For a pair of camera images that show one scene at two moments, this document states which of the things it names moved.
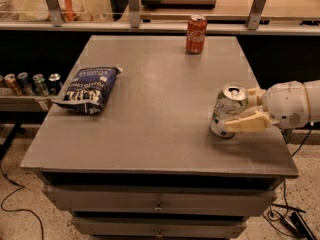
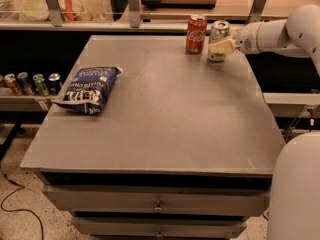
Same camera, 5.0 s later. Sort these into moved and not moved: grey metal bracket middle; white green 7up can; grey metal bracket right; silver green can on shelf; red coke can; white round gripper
Moved: white green 7up can; white round gripper
Not moved: silver green can on shelf; grey metal bracket middle; grey metal bracket right; red coke can
